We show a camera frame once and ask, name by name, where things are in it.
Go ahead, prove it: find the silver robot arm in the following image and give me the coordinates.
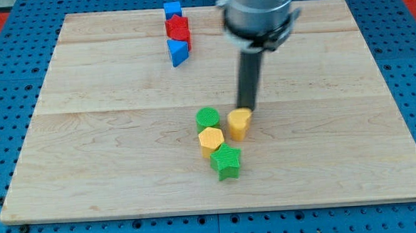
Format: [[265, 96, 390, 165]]
[[217, 0, 293, 39]]

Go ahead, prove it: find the blue cube block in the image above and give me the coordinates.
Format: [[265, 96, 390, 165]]
[[163, 1, 182, 20]]

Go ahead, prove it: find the green cylinder block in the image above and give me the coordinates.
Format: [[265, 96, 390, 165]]
[[195, 107, 220, 133]]

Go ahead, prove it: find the yellow hexagon block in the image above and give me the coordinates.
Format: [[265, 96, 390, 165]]
[[198, 127, 225, 159]]

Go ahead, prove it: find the yellow heart block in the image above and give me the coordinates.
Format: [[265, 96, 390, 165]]
[[227, 108, 253, 141]]

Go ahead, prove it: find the green star block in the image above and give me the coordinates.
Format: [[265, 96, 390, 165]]
[[210, 143, 241, 182]]

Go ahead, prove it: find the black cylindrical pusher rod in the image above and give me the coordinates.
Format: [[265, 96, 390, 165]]
[[236, 51, 263, 110]]

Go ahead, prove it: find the blue triangle block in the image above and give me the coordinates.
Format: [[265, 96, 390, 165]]
[[166, 39, 189, 68]]

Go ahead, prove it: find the red star block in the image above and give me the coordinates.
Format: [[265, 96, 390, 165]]
[[165, 14, 189, 37]]

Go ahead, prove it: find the light wooden board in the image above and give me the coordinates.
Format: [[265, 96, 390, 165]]
[[0, 0, 416, 225]]

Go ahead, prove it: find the black clamp ring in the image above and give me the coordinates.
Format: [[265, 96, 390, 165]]
[[222, 6, 303, 56]]

